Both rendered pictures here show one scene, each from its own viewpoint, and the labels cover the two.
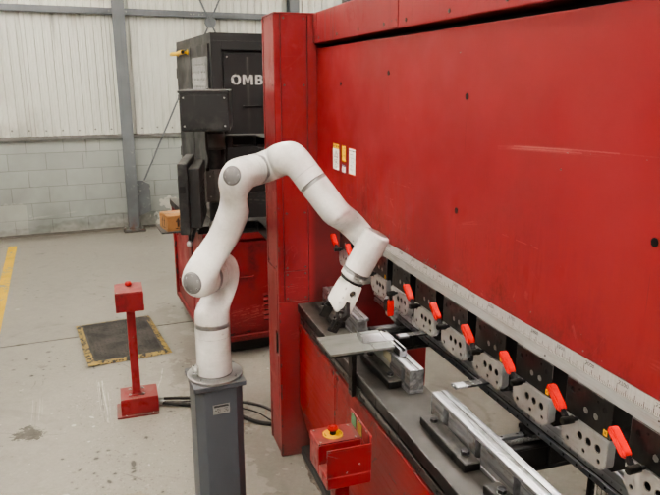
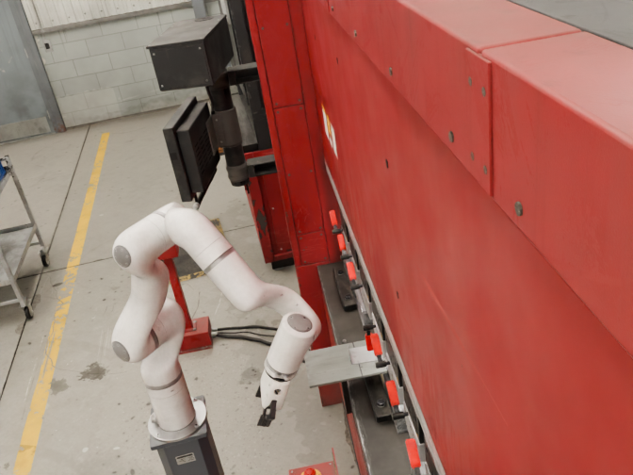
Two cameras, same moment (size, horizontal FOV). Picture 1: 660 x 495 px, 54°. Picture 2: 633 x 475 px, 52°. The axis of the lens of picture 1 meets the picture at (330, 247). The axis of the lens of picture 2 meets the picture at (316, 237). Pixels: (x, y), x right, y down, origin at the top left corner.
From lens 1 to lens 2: 1.00 m
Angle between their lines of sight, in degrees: 20
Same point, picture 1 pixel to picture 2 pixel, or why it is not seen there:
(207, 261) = (131, 331)
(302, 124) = (293, 71)
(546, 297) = not seen: outside the picture
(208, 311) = (151, 371)
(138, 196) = not seen: hidden behind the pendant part
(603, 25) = (478, 213)
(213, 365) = (169, 419)
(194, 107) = (169, 63)
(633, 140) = (519, 430)
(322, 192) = (224, 278)
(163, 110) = not seen: outside the picture
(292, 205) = (294, 165)
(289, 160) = (181, 239)
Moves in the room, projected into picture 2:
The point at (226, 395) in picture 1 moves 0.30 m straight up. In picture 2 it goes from (187, 447) to (163, 374)
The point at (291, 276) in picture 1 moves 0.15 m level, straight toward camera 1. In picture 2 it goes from (305, 239) to (300, 256)
